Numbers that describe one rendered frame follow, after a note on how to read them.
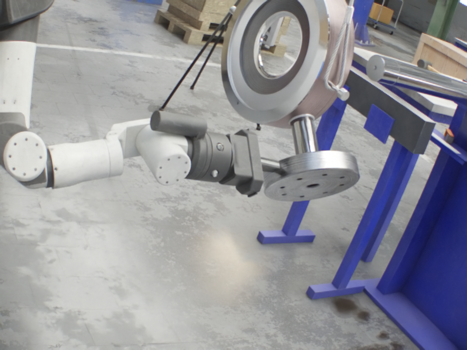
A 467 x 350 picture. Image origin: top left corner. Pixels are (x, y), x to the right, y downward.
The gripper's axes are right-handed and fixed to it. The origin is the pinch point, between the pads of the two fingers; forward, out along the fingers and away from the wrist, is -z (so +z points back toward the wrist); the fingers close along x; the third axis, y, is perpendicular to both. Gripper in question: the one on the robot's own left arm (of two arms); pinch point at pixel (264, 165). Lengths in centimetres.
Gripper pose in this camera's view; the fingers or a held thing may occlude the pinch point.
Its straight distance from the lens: 121.8
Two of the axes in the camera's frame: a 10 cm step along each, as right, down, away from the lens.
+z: -7.8, -1.1, -6.1
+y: -6.1, 3.3, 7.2
